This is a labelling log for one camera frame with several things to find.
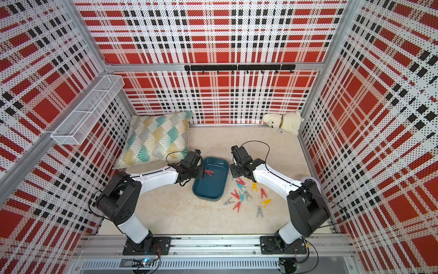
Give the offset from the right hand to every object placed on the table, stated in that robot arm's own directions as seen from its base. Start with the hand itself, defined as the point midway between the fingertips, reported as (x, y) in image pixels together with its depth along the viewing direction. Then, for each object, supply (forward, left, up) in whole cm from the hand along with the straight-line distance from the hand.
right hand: (239, 167), depth 89 cm
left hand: (+2, +20, -6) cm, 21 cm away
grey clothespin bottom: (-20, -9, -9) cm, 24 cm away
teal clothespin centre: (-7, -1, -9) cm, 11 cm away
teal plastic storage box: (-7, +15, -8) cm, 18 cm away
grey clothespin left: (-15, +6, -9) cm, 19 cm away
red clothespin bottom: (-17, +1, -9) cm, 19 cm away
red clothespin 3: (-12, +2, -9) cm, 15 cm away
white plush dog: (+36, -35, -3) cm, 50 cm away
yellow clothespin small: (-7, -8, -8) cm, 14 cm away
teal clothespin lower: (-12, -1, -9) cm, 15 cm away
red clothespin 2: (-4, -1, -9) cm, 10 cm away
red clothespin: (+1, +17, -7) cm, 19 cm away
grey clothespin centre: (-11, -3, -9) cm, 15 cm away
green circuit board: (-41, +40, -7) cm, 57 cm away
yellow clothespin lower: (-15, -14, -9) cm, 23 cm away
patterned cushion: (+15, +49, +7) cm, 52 cm away
